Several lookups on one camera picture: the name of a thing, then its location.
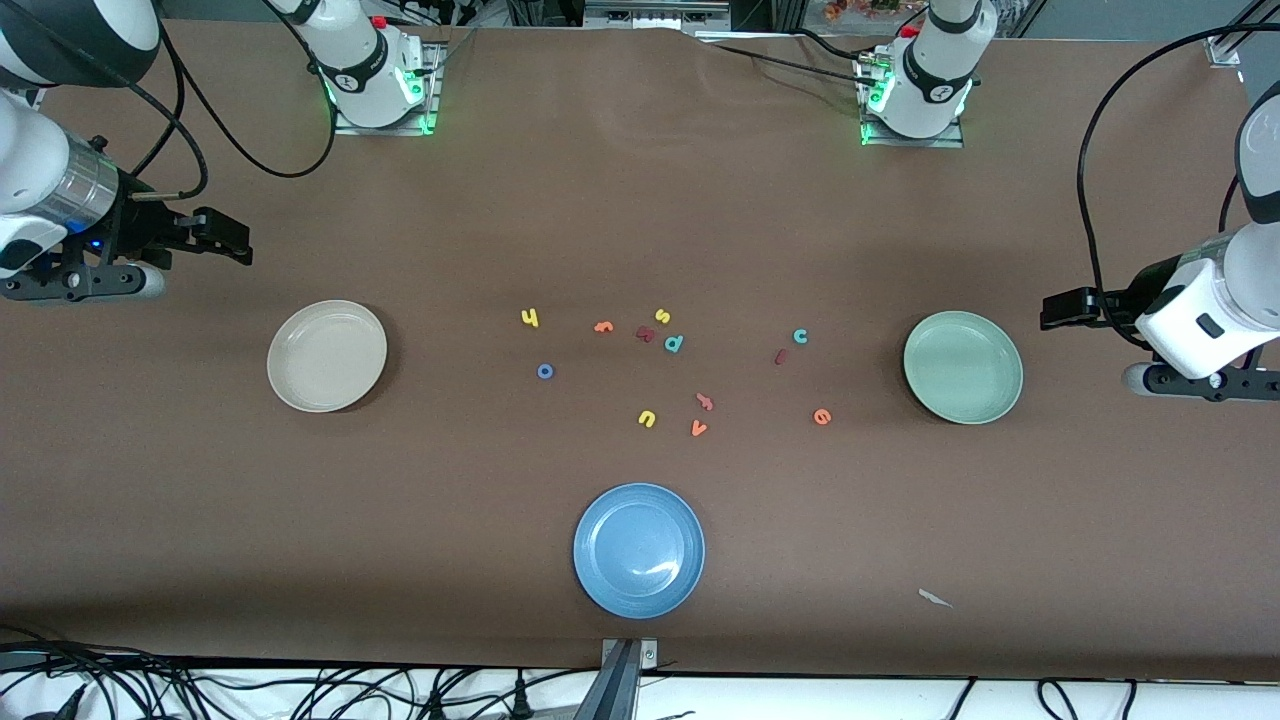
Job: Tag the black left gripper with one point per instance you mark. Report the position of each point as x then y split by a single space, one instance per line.
1117 303

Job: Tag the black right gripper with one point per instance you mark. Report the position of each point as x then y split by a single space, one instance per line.
143 229

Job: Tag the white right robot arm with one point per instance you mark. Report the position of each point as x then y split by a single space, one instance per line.
40 170

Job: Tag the green plate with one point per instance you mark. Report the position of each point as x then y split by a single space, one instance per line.
962 367

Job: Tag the beige brown plate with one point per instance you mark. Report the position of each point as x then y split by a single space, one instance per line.
327 356

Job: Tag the white paper scrap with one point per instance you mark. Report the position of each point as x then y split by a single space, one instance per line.
935 598

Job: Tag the orange artificial flowers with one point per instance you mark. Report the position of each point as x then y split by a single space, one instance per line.
860 8

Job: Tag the brown table cover sheet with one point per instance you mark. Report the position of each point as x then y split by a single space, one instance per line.
640 200

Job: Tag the grey equipment box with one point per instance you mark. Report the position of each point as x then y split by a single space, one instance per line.
650 12

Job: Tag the blue plate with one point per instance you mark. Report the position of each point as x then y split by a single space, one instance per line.
639 550

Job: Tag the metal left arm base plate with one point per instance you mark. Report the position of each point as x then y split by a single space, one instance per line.
940 143

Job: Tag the aluminium frame profile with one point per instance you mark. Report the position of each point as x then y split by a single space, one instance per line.
1225 48

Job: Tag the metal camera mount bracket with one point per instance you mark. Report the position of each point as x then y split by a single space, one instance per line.
625 690

